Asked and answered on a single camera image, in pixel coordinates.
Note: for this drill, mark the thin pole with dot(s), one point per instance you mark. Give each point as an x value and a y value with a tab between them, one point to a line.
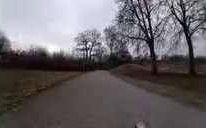
83	64

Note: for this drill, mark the grey asphalt path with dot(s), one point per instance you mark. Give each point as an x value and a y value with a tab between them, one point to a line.
97	100

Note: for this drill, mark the large bare tree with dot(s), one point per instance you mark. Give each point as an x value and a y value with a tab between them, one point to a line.
153	60
191	56

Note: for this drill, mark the robot's own part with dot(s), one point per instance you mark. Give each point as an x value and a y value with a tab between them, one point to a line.
140	124

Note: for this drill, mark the dark wood of bare trees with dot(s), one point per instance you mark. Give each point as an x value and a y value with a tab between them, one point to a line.
31	61

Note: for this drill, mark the distant row of trees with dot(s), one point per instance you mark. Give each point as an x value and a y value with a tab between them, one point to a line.
177	59

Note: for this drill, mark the grass field with mound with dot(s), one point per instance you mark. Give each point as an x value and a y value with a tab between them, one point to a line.
177	83

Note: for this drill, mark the brownish grass verge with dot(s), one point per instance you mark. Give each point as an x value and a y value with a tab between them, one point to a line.
17	83

